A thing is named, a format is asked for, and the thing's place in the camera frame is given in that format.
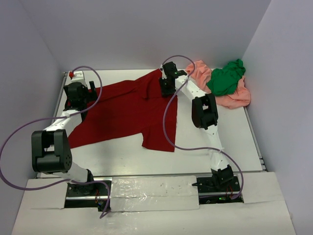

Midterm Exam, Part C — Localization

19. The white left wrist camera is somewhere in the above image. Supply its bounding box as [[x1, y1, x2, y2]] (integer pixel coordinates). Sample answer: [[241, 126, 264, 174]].
[[68, 71, 85, 83]]

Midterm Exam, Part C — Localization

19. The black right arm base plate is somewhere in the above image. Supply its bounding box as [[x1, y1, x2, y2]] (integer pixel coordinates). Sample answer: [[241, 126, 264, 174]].
[[192, 176, 243, 205]]

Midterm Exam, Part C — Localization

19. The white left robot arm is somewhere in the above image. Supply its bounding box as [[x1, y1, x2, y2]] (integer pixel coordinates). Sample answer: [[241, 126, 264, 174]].
[[31, 82, 98, 195]]

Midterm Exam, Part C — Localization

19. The white cardboard front cover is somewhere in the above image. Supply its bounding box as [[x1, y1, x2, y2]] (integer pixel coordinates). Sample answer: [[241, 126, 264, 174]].
[[12, 172, 295, 235]]

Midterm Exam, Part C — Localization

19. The green t-shirt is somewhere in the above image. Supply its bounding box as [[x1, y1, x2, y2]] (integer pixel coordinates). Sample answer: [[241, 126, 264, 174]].
[[206, 59, 246, 96]]

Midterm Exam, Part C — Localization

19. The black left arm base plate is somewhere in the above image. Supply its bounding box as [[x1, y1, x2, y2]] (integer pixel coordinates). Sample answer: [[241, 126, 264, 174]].
[[64, 181, 111, 212]]

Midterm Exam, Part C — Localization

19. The salmon pink t-shirt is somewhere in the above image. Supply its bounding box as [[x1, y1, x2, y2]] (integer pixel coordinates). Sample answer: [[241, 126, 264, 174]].
[[185, 60, 251, 109]]

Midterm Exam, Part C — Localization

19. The red t-shirt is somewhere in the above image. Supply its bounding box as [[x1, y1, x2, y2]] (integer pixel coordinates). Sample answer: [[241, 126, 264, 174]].
[[68, 70, 178, 152]]

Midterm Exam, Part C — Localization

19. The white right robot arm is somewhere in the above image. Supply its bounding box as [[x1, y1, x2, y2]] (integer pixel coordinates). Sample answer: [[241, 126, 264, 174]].
[[159, 62, 234, 191]]

